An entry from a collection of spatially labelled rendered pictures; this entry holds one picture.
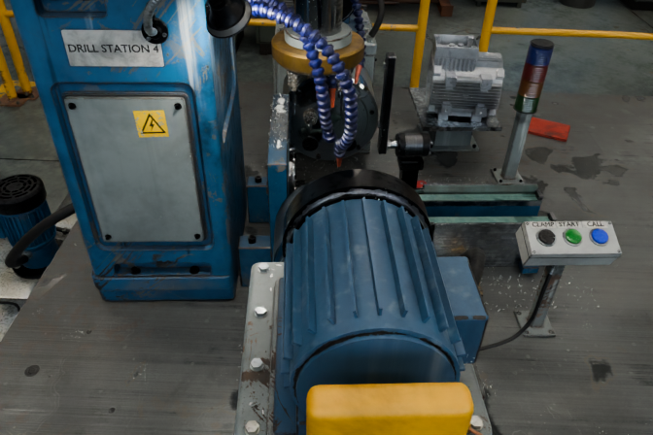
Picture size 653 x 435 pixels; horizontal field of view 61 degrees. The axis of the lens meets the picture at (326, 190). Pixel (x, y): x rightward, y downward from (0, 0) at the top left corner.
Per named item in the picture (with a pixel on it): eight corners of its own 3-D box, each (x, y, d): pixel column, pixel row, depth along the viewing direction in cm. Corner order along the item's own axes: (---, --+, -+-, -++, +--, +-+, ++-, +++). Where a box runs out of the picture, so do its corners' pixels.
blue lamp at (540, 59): (530, 66, 141) (533, 50, 138) (522, 57, 146) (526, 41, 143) (553, 66, 141) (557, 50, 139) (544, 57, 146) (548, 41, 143)
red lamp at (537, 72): (526, 83, 144) (530, 66, 141) (518, 73, 148) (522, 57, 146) (548, 83, 144) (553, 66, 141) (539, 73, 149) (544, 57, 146)
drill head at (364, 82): (281, 180, 141) (278, 90, 127) (285, 105, 174) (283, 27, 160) (378, 179, 142) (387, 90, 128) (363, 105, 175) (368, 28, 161)
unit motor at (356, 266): (283, 612, 65) (269, 402, 40) (288, 372, 91) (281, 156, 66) (499, 603, 66) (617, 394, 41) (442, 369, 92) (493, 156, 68)
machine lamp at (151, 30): (126, 72, 78) (108, -18, 71) (144, 43, 87) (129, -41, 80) (254, 73, 79) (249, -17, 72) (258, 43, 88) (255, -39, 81)
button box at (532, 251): (522, 266, 104) (532, 254, 100) (514, 232, 108) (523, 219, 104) (610, 265, 105) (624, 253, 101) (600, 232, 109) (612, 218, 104)
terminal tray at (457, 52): (432, 70, 160) (436, 47, 156) (430, 56, 169) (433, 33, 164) (474, 73, 159) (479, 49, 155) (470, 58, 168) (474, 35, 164)
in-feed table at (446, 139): (418, 160, 172) (423, 126, 165) (404, 117, 193) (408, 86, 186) (495, 159, 173) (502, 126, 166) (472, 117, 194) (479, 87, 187)
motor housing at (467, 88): (427, 123, 166) (435, 64, 155) (424, 95, 181) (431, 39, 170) (494, 128, 165) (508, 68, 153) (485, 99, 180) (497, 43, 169)
